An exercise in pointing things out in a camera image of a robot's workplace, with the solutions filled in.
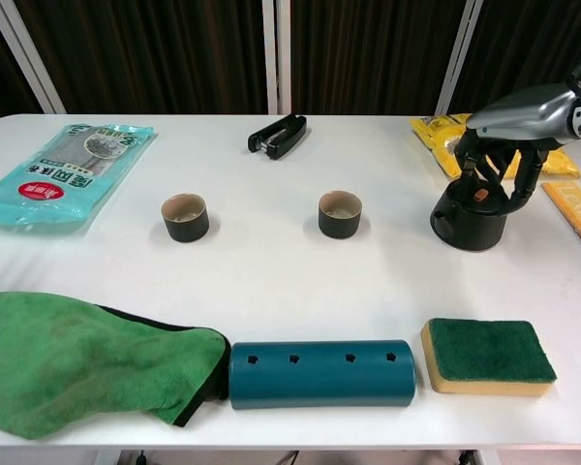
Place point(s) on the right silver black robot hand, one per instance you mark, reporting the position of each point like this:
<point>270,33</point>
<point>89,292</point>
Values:
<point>518,116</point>

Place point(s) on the black teapot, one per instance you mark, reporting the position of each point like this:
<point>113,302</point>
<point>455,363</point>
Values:
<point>469,227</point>

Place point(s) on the dark cup beige inside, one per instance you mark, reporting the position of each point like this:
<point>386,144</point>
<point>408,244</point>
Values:
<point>186,227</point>
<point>340,226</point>

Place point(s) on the dark slatted partition screen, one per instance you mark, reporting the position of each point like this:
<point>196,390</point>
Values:
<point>0,58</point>
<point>528,48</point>
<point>368,53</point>
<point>150,53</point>

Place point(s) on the yellow snack bag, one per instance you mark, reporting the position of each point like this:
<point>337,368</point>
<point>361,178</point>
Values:
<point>440,140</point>

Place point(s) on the green yellow scrub sponge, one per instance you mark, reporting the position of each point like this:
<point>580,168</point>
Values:
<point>489,349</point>

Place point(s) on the black stapler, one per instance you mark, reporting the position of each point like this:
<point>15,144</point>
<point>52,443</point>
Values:
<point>278,138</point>

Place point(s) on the teal cylinder with holes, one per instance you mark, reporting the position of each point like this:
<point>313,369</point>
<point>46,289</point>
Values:
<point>319,382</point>

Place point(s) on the teal cleaning cloth package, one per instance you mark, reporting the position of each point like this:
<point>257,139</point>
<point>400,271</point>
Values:
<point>63,179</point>

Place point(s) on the green microfibre cloth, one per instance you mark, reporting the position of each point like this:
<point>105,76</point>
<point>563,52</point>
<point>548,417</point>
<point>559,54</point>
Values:
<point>77,358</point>

